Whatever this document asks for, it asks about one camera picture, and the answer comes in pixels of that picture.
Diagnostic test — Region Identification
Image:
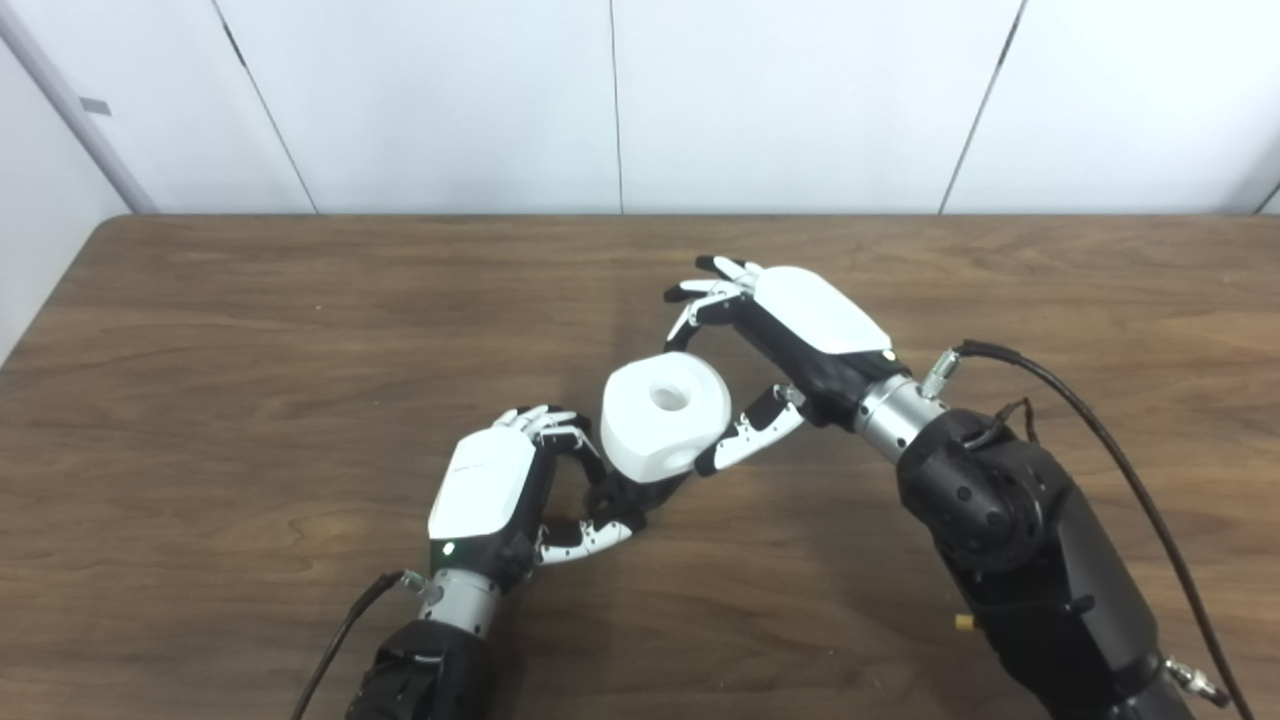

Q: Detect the white and black left hand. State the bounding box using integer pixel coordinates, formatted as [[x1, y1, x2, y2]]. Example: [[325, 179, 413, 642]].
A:
[[428, 404, 636, 591]]

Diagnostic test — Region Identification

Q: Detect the white and black right hand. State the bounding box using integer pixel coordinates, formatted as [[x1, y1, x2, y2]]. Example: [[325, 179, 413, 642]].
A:
[[664, 256, 911, 478]]

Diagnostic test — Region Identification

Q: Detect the round white piece with holes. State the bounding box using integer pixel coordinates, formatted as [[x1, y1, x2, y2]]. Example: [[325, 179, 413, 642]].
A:
[[600, 351, 732, 485]]

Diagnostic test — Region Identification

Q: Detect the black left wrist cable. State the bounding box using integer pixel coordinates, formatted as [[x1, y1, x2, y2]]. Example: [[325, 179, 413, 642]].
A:
[[290, 568, 433, 720]]

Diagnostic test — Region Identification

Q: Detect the grey wall corner strip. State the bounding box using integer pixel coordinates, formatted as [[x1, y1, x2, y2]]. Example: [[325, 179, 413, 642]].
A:
[[0, 0, 159, 215]]

